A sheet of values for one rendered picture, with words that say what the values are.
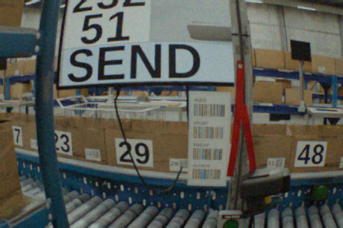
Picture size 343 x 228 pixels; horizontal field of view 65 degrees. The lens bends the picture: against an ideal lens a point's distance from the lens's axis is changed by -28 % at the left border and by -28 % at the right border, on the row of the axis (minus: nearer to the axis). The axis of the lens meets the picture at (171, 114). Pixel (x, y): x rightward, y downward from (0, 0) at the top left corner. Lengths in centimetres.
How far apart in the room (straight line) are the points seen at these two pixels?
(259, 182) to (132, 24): 46
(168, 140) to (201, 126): 66
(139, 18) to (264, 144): 74
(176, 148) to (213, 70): 62
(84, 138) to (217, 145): 90
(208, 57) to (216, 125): 18
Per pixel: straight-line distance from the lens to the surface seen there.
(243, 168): 73
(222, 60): 81
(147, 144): 140
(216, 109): 71
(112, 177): 144
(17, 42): 33
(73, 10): 84
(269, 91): 558
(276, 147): 133
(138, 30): 80
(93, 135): 150
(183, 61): 80
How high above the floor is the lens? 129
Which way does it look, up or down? 7 degrees down
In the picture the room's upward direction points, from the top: straight up
